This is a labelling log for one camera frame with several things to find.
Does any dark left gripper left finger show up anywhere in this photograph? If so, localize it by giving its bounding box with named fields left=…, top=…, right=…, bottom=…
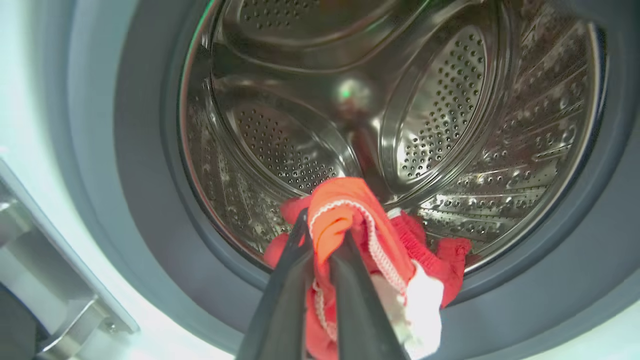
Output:
left=235, top=209, right=314, bottom=360

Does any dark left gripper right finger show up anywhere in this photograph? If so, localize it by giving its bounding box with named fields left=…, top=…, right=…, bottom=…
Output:
left=329, top=231, right=412, bottom=360

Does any red garment with white trim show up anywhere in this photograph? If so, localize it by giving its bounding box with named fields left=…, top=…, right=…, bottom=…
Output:
left=262, top=176, right=472, bottom=360

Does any steel washing machine drum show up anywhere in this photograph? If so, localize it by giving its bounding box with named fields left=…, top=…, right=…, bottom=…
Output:
left=177, top=0, right=608, bottom=273

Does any metal door hinge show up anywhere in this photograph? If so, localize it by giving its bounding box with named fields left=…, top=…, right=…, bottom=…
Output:
left=0, top=160, right=141, bottom=360

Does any white washing machine body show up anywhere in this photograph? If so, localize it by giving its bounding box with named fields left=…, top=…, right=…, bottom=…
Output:
left=0, top=0, right=640, bottom=360

